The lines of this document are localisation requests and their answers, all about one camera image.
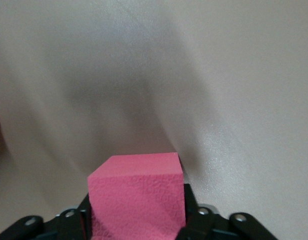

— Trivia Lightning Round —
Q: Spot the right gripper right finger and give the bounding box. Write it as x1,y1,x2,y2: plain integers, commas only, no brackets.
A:
178,183,280,240

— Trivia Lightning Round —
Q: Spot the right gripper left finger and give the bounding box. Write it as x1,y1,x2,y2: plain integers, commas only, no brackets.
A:
0,193,94,240

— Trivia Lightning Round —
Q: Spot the paper table cover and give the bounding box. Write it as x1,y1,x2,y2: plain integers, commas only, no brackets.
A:
0,0,308,240

